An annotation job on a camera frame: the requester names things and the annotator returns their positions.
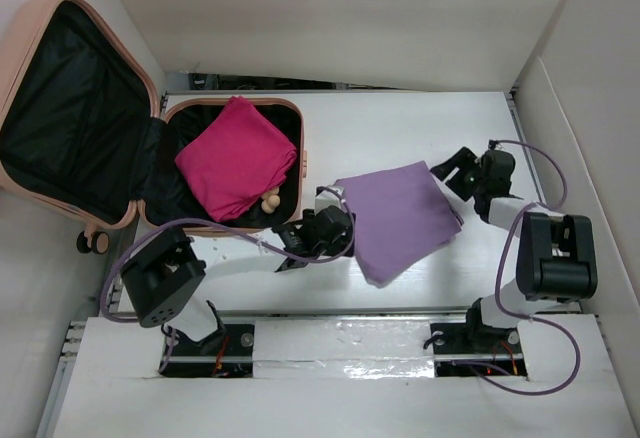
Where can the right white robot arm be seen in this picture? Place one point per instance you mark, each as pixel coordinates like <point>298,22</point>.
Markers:
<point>556,260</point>

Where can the purple cloth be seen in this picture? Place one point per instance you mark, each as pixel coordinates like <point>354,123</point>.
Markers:
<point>402,216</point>

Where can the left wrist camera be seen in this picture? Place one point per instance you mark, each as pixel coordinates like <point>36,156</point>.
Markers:
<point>327,196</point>

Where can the magenta cloth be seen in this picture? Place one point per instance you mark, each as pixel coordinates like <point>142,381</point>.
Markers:
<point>237,159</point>

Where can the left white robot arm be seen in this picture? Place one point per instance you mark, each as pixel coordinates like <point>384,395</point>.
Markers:
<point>163,276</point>

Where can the aluminium frame rail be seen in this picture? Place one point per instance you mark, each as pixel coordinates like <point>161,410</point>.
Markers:
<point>333,307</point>

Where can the beige makeup sponge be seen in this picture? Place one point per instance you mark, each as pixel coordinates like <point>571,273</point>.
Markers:
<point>267,208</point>
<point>272,197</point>

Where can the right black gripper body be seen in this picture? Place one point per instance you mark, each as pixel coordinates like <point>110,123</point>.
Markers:
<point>466,181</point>

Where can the pink suitcase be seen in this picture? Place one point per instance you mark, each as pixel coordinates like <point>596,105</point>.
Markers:
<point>83,129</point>

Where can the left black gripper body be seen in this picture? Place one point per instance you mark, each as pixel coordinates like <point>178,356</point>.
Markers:
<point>338,246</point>

